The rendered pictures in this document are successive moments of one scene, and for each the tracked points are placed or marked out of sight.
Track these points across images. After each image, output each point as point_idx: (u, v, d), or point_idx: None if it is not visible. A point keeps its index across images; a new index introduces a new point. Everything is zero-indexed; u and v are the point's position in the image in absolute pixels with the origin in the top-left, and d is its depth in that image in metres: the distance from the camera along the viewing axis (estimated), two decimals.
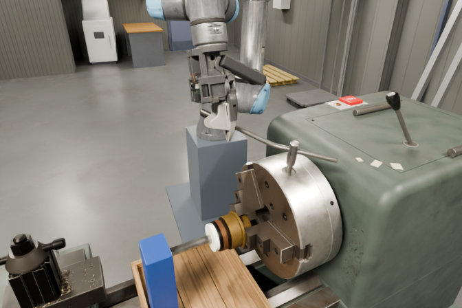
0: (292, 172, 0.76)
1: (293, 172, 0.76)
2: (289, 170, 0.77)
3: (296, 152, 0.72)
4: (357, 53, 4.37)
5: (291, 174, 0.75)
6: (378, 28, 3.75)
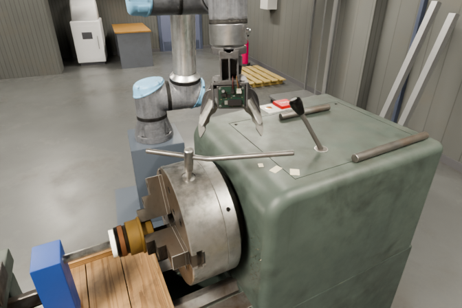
0: (184, 176, 0.76)
1: (183, 176, 0.76)
2: (187, 179, 0.75)
3: (185, 154, 0.72)
4: (339, 53, 4.37)
5: (185, 174, 0.76)
6: (358, 29, 3.75)
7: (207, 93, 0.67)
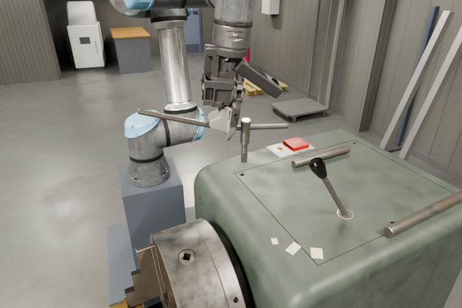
0: (181, 255, 0.62)
1: (180, 255, 0.62)
2: (244, 150, 0.75)
3: (249, 129, 0.71)
4: (344, 61, 4.23)
5: (183, 252, 0.63)
6: (364, 37, 3.61)
7: None
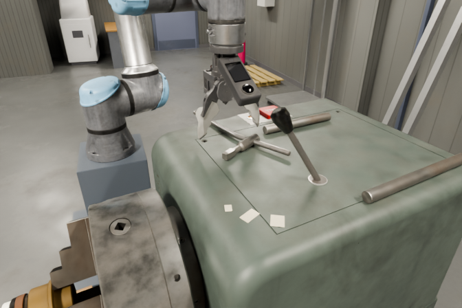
0: (114, 224, 0.51)
1: (113, 225, 0.51)
2: (233, 155, 0.67)
3: (254, 139, 0.70)
4: (340, 52, 4.12)
5: (117, 221, 0.52)
6: (360, 26, 3.50)
7: None
